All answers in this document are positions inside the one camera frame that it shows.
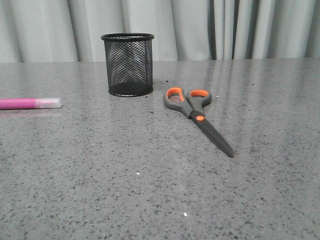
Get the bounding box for grey orange handled scissors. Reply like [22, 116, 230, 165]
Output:
[163, 87, 234, 158]

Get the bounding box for pink pen with clear cap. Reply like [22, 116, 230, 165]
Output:
[0, 98, 62, 110]

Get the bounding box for black mesh pen cup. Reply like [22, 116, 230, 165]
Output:
[100, 33, 155, 97]

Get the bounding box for grey curtain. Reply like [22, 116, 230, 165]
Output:
[0, 0, 320, 63]

